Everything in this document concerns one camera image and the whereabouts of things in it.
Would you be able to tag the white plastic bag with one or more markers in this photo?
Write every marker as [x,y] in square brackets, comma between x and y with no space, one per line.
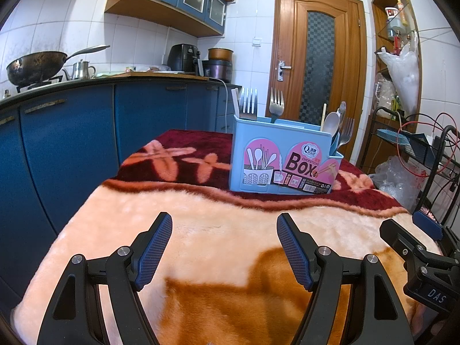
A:
[404,75]

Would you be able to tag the pale blue jar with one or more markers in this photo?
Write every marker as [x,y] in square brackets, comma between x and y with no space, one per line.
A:
[395,28]

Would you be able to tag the white charger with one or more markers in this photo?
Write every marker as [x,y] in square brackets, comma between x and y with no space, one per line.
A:
[430,137]

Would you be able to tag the steel kettle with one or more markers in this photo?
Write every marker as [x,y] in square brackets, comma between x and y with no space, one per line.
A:
[82,70]

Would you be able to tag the brown pot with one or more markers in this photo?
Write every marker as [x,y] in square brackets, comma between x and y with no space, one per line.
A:
[220,54]

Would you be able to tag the blue flat box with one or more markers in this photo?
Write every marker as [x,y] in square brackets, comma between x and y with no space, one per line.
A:
[406,140]

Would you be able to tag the white wall switch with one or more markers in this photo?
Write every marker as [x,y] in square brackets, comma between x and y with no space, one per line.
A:
[256,42]

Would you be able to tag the black wok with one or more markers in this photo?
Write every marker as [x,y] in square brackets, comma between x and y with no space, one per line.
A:
[36,66]

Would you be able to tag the plate of food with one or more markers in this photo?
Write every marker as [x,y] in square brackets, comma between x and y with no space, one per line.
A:
[158,69]

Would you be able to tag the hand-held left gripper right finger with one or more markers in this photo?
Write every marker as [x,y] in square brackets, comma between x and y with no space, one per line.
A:
[293,251]

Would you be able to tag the red bottle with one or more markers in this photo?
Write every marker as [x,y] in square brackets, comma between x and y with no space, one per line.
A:
[397,45]

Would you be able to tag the wooden chopstick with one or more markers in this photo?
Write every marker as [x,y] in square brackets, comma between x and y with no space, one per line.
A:
[323,116]

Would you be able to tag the wooden cutting board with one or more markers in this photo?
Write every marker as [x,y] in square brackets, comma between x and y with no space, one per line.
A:
[161,75]

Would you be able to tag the yellow bottle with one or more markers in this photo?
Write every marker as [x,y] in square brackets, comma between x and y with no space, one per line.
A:
[400,12]

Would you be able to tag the white chopstick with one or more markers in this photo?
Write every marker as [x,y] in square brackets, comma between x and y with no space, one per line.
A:
[235,104]

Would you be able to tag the green bottle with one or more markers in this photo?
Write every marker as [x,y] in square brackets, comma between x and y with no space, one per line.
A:
[397,104]

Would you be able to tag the blue plastic utensil box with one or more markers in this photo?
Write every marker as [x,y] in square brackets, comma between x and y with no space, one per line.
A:
[251,133]

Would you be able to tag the white and red cup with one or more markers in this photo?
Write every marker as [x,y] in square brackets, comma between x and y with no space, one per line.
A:
[390,12]

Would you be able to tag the clear plastic bags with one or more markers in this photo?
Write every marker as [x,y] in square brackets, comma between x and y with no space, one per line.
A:
[395,179]

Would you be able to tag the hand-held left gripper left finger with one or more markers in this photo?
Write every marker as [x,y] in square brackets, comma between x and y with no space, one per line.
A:
[154,251]

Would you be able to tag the wooden door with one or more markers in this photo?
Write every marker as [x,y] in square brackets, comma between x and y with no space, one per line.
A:
[298,43]

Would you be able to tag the printed plush blanket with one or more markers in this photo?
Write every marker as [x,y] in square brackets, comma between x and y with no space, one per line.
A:
[215,222]

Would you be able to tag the gas stove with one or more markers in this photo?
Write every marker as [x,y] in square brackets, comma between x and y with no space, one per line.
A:
[36,86]

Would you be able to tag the clear bag of goods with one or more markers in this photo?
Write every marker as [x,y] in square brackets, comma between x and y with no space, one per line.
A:
[382,91]

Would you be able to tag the black metal rack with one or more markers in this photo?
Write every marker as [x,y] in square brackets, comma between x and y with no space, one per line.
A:
[426,176]

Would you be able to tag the blue base cabinets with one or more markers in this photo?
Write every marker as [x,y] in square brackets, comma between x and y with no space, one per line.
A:
[72,143]

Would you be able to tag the wooden wall niche shelf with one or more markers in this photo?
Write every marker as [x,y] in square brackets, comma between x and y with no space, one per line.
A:
[379,18]

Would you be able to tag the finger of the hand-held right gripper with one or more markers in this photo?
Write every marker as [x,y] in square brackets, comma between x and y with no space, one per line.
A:
[427,222]
[395,235]

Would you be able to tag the dark rice cooker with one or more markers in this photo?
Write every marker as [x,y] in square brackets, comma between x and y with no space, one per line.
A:
[217,70]

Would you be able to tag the silver fork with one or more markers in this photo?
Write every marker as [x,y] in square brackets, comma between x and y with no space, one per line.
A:
[348,131]
[276,109]
[248,109]

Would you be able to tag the black air fryer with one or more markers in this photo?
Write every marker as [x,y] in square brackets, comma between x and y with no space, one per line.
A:
[181,57]

